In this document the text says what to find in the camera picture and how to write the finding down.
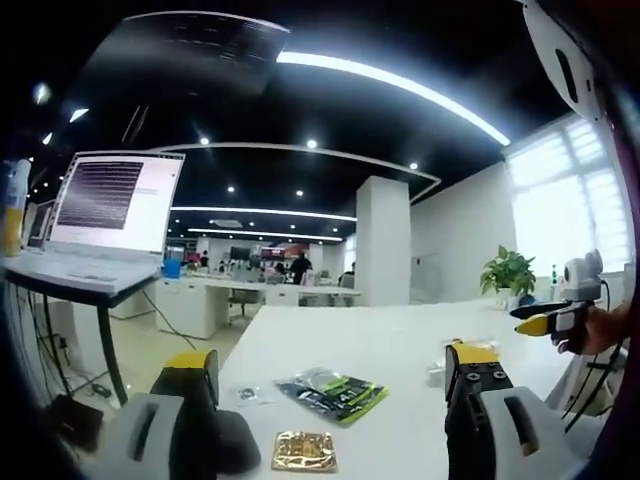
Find black floor cable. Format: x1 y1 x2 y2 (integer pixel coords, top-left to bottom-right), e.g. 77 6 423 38
139 289 199 351

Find row of white office desks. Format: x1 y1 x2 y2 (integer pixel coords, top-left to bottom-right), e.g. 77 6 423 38
158 275 363 342

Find white and yellow bottle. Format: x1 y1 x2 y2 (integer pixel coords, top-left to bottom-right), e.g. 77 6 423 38
0 157 32 259

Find white worn device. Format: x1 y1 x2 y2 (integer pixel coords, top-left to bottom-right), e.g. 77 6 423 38
521 0 604 122

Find black-framed side table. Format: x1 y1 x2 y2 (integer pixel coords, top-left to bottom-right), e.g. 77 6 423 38
2 259 162 409

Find small clear bag with ring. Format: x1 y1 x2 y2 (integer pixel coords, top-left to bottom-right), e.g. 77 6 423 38
228 382 277 407

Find gold foil packet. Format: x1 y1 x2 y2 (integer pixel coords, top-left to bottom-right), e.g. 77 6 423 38
270 428 339 474

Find green potted plant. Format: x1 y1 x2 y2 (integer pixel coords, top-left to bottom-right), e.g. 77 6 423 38
479 244 539 307

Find black box on floor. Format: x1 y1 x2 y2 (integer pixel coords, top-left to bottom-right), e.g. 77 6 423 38
48 393 105 452

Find black and green packet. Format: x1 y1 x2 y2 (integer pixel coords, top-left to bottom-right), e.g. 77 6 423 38
273 366 392 429

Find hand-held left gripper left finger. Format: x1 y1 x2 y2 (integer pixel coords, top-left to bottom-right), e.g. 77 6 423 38
106 348 222 480

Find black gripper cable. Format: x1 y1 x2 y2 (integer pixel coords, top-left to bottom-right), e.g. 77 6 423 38
563 278 632 434

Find grey office chair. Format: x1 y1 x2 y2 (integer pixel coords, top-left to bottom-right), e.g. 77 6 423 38
228 288 262 329

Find black rounded object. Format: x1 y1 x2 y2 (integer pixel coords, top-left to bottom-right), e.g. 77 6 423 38
213 408 263 467

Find person's right hand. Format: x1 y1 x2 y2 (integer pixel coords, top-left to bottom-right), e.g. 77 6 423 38
562 303 632 357

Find open silver laptop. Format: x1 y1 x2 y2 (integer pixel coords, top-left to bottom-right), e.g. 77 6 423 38
3 151 187 297

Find long ceiling light strip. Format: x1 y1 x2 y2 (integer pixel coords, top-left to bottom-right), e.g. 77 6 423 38
275 49 512 148

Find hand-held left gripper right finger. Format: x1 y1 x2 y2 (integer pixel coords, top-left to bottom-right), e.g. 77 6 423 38
442 342 557 480

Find window blinds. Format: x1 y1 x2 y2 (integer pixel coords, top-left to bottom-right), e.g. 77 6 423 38
503 117 632 275

